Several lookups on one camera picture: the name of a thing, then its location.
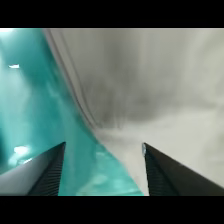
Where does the white garment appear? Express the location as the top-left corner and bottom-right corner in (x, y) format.
(42, 28), (224, 197)

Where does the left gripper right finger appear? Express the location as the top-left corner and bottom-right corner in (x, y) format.
(142, 142), (224, 197)

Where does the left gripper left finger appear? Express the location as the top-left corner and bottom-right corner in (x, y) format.
(0, 141), (67, 197)

